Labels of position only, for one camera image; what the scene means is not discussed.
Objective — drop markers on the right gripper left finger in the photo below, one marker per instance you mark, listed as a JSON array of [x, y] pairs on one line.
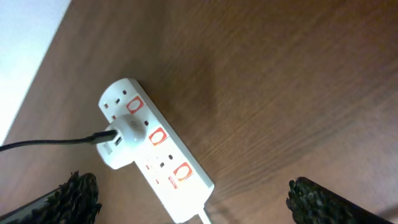
[[75, 202]]

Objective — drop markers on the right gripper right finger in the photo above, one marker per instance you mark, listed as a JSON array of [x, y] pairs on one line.
[[311, 203]]

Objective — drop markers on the white USB charger adapter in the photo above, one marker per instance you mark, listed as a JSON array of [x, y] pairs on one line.
[[121, 149]]

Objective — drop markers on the white power strip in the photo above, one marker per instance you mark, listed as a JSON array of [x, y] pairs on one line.
[[177, 179]]

